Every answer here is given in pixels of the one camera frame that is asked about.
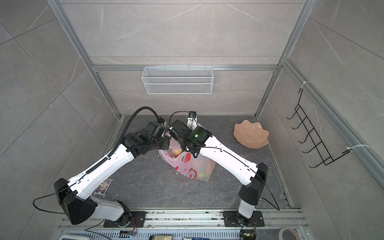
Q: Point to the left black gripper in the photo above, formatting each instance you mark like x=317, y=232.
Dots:
x=166, y=140

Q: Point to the pink plastic bag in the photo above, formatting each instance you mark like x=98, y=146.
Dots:
x=199, y=168

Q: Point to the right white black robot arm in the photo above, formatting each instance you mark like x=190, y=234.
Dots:
x=252, y=176

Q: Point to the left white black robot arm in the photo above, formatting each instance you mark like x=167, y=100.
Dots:
x=75, y=195

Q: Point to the beige fake fruit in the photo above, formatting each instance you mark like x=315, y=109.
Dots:
x=177, y=152

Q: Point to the pink scalloped bowl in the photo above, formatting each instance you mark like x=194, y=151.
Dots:
x=251, y=135

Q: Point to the small printed card box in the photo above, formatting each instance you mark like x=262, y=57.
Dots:
x=103, y=188

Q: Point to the white wire mesh basket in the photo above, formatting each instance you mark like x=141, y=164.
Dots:
x=178, y=80

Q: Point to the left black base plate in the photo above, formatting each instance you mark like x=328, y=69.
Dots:
x=134, y=219

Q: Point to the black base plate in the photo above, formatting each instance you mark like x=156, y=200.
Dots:
x=134, y=219
x=235, y=219

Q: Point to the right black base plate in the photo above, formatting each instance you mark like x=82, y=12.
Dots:
x=235, y=219

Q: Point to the black wire hook rack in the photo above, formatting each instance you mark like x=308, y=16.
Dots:
x=313, y=136

